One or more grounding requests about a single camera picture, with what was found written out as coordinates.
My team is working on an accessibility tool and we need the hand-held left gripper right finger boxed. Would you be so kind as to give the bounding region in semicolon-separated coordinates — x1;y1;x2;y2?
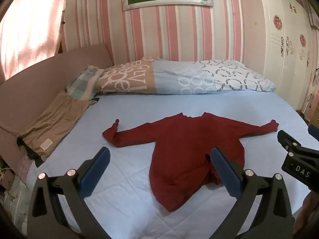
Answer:
210;146;293;239

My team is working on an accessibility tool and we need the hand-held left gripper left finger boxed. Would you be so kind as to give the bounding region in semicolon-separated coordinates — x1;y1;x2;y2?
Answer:
32;146;111;239

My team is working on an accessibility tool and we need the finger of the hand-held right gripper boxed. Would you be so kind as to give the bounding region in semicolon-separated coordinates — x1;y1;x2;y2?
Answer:
277;129;306;156

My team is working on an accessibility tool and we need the dark red knit sweater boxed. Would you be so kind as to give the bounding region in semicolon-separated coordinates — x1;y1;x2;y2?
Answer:
102;112;279;213

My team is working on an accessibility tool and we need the person's right hand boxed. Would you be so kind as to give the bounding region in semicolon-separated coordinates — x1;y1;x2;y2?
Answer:
294;192;319;239

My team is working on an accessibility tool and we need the bed with light blue sheet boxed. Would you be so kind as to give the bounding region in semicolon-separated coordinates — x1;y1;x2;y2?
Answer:
25;90;312;239

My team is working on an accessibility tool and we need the tan pillow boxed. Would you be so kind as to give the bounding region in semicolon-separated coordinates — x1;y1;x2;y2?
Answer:
19;91;100;162

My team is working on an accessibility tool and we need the plaid pillow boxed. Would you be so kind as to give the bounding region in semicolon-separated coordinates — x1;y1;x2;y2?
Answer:
66;65;105;100

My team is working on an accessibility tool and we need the pale lace cloth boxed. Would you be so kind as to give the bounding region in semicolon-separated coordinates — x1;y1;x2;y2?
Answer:
0;152;35;229

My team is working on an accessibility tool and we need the white wardrobe with red decals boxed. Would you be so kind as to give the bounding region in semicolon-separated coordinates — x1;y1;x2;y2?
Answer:
257;0;319;110

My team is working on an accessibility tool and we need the patterned blue and tan duvet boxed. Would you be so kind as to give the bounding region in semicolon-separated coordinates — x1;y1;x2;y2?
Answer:
96;57;277;95

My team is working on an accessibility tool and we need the pink padded headboard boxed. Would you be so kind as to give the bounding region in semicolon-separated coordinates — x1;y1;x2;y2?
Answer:
0;43;114;177

